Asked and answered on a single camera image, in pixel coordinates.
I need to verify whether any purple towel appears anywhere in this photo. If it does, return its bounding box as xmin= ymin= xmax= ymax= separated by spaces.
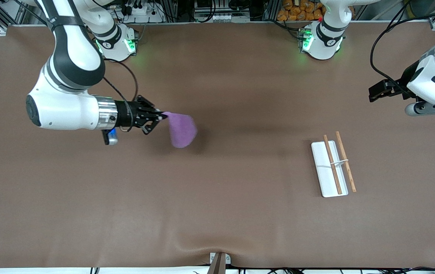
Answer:
xmin=163 ymin=112 xmax=198 ymax=148

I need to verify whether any white rack with wooden rods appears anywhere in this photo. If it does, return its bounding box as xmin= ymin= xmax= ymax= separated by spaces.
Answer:
xmin=311 ymin=131 xmax=357 ymax=198

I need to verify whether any white power strip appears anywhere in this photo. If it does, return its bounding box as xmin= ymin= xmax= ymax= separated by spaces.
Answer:
xmin=120 ymin=4 xmax=154 ymax=16

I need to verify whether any orange objects pile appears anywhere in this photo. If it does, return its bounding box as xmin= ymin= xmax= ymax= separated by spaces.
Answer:
xmin=277 ymin=0 xmax=325 ymax=22

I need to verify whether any brown table mat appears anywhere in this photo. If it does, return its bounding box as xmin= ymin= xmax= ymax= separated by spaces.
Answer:
xmin=0 ymin=21 xmax=435 ymax=269

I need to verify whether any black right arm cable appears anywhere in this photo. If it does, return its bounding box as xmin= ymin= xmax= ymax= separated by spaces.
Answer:
xmin=103 ymin=59 xmax=139 ymax=104

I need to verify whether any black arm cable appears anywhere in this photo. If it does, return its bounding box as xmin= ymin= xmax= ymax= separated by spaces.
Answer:
xmin=370 ymin=11 xmax=435 ymax=96
xmin=103 ymin=59 xmax=139 ymax=104

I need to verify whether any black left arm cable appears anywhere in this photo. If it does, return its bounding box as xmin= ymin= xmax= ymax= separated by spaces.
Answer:
xmin=370 ymin=11 xmax=435 ymax=96

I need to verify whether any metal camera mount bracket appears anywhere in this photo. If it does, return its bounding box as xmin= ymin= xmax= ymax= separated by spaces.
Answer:
xmin=207 ymin=252 xmax=231 ymax=274

